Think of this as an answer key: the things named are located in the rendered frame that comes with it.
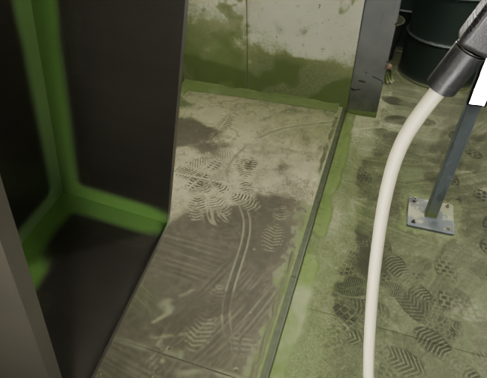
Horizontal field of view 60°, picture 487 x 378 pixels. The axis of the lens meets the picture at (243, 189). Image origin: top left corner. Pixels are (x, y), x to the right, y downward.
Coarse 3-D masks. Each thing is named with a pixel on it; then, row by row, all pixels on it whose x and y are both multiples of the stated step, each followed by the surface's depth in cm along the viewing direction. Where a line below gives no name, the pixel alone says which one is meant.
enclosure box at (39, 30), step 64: (0, 0) 82; (64, 0) 89; (128, 0) 86; (0, 64) 87; (64, 64) 100; (128, 64) 96; (0, 128) 93; (64, 128) 113; (128, 128) 108; (0, 192) 41; (64, 192) 131; (128, 192) 125; (0, 256) 45; (64, 256) 115; (128, 256) 119; (0, 320) 57; (64, 320) 103
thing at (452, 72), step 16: (480, 16) 34; (464, 32) 36; (480, 32) 35; (464, 48) 36; (480, 48) 36; (448, 64) 38; (464, 64) 37; (480, 64) 38; (432, 80) 40; (448, 80) 38; (464, 80) 38; (448, 96) 40
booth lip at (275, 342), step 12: (336, 132) 241; (336, 144) 233; (324, 168) 216; (324, 180) 209; (312, 216) 191; (312, 228) 189; (300, 252) 175; (300, 264) 171; (288, 288) 162; (288, 300) 158; (276, 324) 150; (276, 336) 147; (276, 348) 144; (264, 372) 137
